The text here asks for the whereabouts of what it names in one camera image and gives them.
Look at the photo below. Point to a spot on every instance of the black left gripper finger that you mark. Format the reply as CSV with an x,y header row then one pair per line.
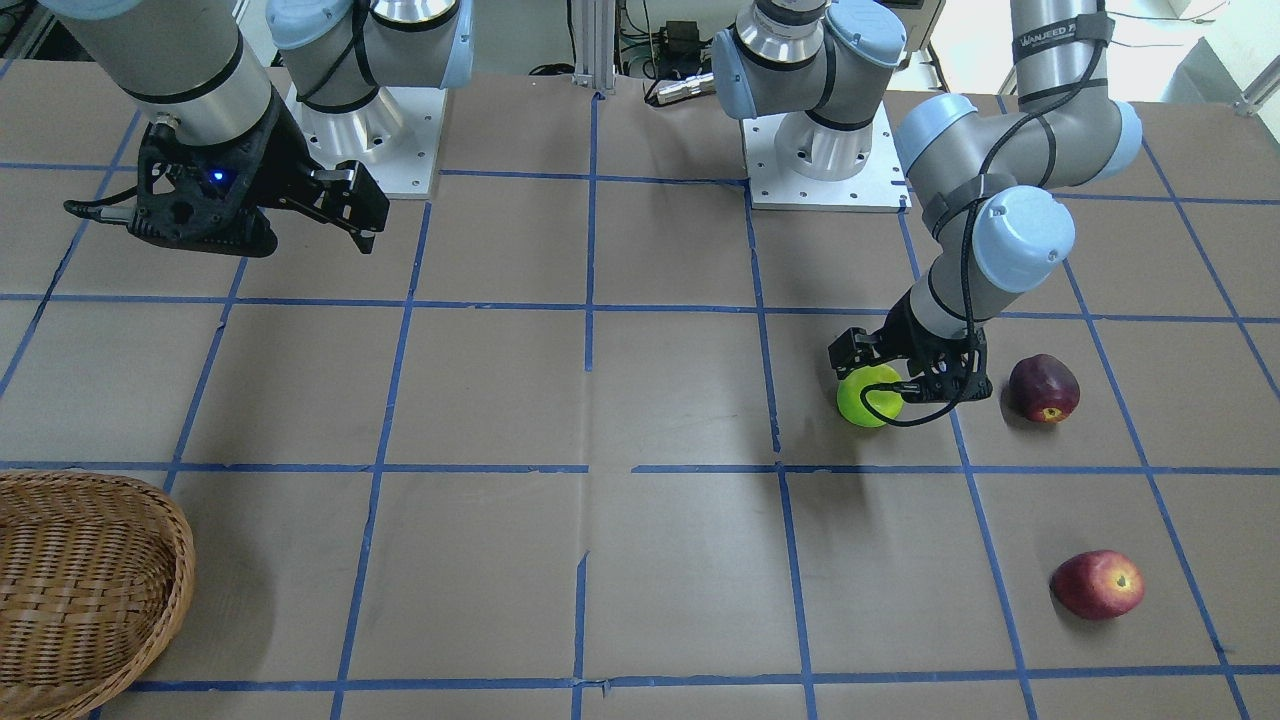
x,y
855,349
887,385

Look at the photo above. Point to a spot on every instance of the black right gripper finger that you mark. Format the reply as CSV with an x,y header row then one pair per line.
x,y
361,219
349,183

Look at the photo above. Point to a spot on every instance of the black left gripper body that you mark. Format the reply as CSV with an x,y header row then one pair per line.
x,y
906,336

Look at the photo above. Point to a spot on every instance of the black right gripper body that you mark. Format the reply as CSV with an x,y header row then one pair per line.
x,y
283,172

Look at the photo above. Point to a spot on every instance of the green apple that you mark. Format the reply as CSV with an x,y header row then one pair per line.
x,y
863,408

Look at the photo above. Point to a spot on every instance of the dark red apple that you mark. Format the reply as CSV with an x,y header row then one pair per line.
x,y
1042,389

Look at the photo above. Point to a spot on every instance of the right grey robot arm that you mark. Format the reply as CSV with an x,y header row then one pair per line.
x,y
187,63

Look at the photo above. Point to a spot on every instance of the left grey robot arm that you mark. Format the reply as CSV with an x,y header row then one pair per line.
x,y
985,183

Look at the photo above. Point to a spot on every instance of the woven wicker basket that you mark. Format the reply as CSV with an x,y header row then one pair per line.
x,y
98,575

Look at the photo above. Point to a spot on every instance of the red yellow apple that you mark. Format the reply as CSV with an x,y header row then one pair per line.
x,y
1098,585

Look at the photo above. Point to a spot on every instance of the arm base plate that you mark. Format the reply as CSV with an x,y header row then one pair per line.
x,y
794,164
400,150

